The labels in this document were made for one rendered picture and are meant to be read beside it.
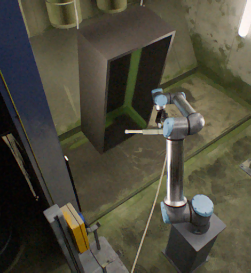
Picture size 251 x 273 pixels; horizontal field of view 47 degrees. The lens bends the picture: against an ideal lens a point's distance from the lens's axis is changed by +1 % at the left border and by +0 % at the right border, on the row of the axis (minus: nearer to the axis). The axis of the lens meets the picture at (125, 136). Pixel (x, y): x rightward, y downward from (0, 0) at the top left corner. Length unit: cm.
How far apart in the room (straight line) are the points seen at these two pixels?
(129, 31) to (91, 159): 169
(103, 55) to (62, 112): 169
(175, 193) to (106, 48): 104
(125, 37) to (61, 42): 158
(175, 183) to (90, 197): 135
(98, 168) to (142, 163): 49
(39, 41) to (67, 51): 32
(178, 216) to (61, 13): 216
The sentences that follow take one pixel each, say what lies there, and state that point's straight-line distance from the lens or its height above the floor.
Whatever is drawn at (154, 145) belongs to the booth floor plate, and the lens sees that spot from 343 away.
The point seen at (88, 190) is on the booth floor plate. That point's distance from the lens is 309.
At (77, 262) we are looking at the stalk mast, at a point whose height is 117.
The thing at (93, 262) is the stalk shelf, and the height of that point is 79.
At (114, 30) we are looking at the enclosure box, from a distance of 210.
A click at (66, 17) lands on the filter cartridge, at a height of 135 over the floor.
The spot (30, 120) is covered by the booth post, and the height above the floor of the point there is 169.
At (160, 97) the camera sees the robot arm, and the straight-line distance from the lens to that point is 227.
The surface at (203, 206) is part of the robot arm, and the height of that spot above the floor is 91.
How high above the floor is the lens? 263
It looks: 47 degrees down
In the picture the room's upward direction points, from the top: 2 degrees counter-clockwise
